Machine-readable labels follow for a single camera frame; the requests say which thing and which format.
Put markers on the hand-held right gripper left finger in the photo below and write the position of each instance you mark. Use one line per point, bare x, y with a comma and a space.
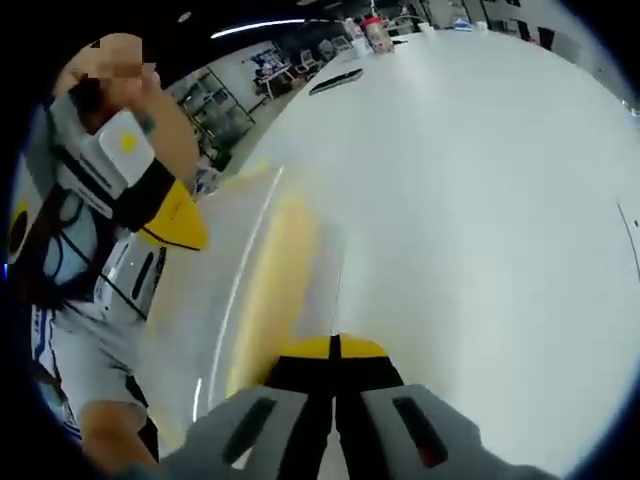
210, 440

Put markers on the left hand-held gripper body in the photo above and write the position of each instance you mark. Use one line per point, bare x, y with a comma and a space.
35, 190

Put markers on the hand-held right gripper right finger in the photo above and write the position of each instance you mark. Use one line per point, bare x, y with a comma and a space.
460, 440

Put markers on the clear plastic bag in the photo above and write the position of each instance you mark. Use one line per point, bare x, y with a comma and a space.
280, 280

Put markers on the jar with red lid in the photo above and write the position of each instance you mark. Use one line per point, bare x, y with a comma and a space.
378, 37

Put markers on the white chest device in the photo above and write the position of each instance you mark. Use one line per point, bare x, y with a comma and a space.
120, 270

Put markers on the person's dark hair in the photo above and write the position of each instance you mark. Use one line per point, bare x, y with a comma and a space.
95, 105

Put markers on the person's leg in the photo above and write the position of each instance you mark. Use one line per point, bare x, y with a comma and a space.
110, 430

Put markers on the metal shelf rack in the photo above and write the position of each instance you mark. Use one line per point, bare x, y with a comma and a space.
215, 110

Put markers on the ceiling light strip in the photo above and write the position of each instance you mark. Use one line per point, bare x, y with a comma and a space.
260, 26

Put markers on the black flat device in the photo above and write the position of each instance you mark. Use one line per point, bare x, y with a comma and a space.
335, 81

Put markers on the white cup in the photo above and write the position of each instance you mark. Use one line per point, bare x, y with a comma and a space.
360, 42

